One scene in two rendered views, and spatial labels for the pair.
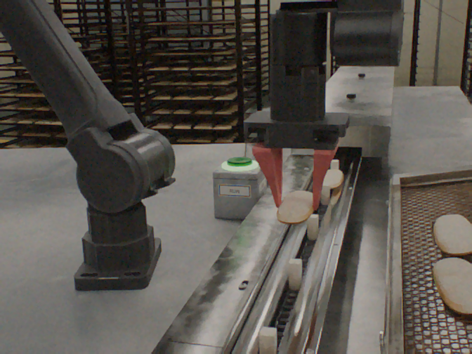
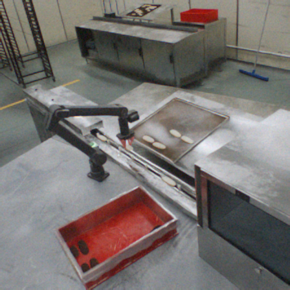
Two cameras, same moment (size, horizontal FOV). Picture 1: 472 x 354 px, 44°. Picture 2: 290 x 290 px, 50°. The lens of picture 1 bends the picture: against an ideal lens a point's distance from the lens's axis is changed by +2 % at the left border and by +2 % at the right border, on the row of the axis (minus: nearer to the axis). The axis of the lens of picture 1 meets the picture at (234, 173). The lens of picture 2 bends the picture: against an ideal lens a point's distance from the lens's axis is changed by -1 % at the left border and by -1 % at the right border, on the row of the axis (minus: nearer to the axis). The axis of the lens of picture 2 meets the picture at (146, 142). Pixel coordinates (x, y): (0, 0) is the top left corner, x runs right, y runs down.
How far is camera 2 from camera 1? 1.49 m
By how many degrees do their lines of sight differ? 47
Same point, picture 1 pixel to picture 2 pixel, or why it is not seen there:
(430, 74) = not seen: outside the picture
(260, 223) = (112, 153)
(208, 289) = (128, 166)
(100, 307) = (110, 180)
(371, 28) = (136, 117)
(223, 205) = not seen: hidden behind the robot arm
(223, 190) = not seen: hidden behind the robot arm
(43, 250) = (77, 183)
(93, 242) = (98, 173)
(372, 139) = (99, 124)
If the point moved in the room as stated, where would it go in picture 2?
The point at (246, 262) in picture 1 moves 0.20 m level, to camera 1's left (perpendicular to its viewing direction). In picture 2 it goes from (125, 160) to (103, 178)
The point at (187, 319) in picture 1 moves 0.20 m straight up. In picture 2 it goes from (134, 170) to (128, 140)
